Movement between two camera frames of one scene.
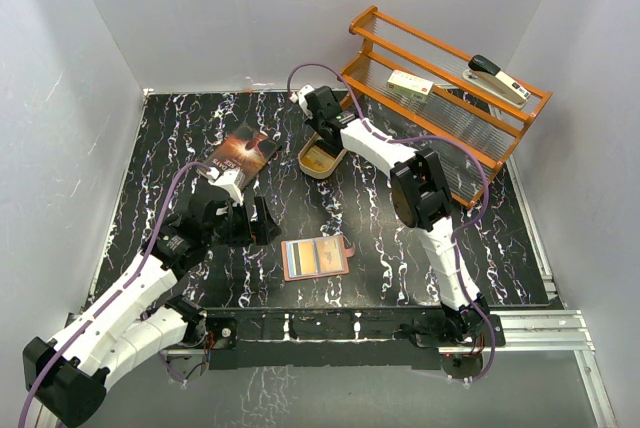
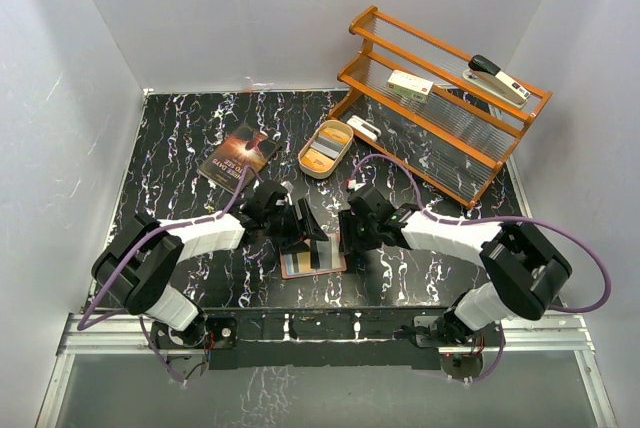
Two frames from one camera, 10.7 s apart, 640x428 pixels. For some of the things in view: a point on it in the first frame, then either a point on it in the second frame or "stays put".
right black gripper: (313, 122) -> (350, 242)
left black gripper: (263, 230) -> (306, 229)
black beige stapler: (488, 76) stays put
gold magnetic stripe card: (308, 257) stays put
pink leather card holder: (315, 257) stays put
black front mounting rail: (344, 338) stays put
